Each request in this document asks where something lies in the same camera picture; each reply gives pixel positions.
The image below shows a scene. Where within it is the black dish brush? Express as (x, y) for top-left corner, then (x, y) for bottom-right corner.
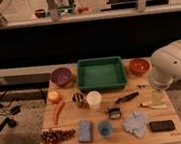
(107, 92), (139, 120)

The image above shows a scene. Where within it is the metal fork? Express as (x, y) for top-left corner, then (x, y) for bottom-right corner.
(136, 84), (150, 90)

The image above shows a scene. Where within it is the green plastic tray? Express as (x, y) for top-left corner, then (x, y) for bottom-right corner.
(76, 56), (128, 92)

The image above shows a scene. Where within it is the orange item on shelf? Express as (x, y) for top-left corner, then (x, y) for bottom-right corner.
(76, 6), (89, 13)

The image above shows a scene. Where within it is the black phone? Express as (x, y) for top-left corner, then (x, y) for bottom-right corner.
(149, 120), (175, 132)

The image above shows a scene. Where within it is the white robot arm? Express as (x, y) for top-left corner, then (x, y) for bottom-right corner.
(147, 40), (181, 91)

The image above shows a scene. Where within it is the orange carrot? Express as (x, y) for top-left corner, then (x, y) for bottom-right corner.
(53, 101), (64, 125)

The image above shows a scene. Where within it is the blue sponge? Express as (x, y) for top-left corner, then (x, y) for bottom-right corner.
(77, 120), (92, 143)

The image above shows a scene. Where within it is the small blue cup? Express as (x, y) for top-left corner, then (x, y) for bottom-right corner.
(98, 121), (113, 138)

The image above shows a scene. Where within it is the wooden handled knife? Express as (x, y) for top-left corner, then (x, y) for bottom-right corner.
(140, 102), (167, 110)

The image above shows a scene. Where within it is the green toy on shelf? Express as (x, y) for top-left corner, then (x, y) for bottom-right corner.
(57, 4), (75, 15)

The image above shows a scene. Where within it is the bunch of dark grapes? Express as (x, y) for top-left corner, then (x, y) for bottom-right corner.
(40, 129), (75, 144)

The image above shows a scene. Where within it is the purple bowl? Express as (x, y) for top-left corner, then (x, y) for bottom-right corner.
(50, 67), (73, 87)

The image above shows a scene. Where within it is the red bowl on shelf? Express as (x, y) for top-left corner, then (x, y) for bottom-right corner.
(34, 9), (46, 18)

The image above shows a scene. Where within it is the striped small cup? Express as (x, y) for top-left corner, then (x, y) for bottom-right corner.
(72, 92), (84, 108)

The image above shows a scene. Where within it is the yellow apple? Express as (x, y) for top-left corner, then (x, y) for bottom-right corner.
(47, 91), (60, 104)

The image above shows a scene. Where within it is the white plastic cup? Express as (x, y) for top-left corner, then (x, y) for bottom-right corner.
(86, 91), (102, 110)

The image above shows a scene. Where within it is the light blue crumpled cloth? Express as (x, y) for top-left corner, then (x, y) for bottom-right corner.
(122, 111), (150, 138)

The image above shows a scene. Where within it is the wooden table board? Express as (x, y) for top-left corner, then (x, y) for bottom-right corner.
(42, 61), (181, 144)

